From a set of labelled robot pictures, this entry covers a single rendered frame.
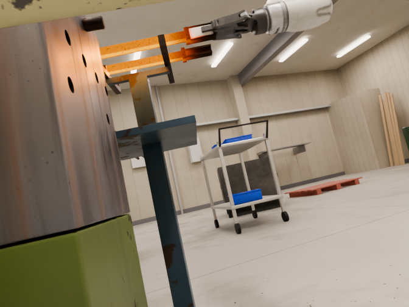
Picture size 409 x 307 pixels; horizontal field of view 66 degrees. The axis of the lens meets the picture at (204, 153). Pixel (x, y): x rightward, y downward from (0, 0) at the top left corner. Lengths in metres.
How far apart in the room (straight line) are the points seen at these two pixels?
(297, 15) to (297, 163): 9.65
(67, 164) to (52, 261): 0.11
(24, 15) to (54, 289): 0.30
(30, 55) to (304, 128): 10.71
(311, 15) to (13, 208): 0.92
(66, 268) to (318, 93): 11.57
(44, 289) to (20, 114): 0.21
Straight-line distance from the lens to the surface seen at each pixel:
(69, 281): 0.41
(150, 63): 1.11
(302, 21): 1.07
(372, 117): 10.94
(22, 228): 0.43
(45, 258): 0.42
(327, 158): 11.33
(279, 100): 10.81
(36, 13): 0.22
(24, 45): 0.47
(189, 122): 0.84
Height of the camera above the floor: 0.48
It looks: 7 degrees up
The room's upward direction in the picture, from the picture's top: 12 degrees counter-clockwise
